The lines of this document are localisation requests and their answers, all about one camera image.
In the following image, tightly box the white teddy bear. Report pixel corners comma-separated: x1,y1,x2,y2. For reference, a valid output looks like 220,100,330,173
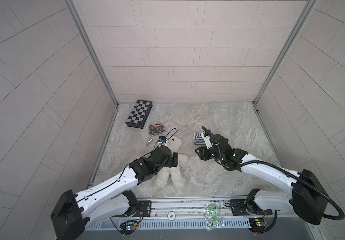
155,137,188,189

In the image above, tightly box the blue white striped shirt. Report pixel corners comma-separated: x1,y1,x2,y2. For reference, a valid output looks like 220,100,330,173
193,133,206,146

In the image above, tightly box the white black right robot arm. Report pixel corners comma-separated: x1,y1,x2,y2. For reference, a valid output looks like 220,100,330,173
195,132,328,225

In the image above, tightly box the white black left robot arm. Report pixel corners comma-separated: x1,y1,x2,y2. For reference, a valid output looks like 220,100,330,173
50,146,178,240

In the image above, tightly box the clear bag of toy bricks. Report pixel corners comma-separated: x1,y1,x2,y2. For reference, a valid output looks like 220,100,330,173
148,123,165,136

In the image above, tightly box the folded black white chessboard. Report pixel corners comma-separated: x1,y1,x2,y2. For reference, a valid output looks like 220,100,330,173
125,100,153,129

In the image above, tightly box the clear bag of green parts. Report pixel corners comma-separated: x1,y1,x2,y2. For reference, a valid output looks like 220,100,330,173
203,204,225,231

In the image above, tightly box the left green circuit board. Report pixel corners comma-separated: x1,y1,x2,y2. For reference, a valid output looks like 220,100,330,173
119,220,139,236

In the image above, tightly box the green circuit board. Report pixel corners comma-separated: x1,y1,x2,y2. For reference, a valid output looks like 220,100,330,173
248,218,267,233
119,220,139,236

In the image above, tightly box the right green circuit board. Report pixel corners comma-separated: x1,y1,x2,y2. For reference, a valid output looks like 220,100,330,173
248,218,267,233

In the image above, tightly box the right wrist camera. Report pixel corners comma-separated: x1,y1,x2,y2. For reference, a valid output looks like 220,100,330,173
203,136,212,149

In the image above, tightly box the black corrugated cable hose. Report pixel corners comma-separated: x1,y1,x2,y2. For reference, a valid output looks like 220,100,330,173
201,125,345,221

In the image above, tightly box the aluminium corner post right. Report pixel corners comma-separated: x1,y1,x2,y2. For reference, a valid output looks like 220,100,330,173
253,0,318,105

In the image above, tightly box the aluminium corner post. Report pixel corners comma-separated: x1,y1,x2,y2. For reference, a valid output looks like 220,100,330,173
253,0,318,105
62,0,119,106

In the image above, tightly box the aluminium corner post left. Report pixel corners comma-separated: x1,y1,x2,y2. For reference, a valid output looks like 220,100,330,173
62,0,119,106

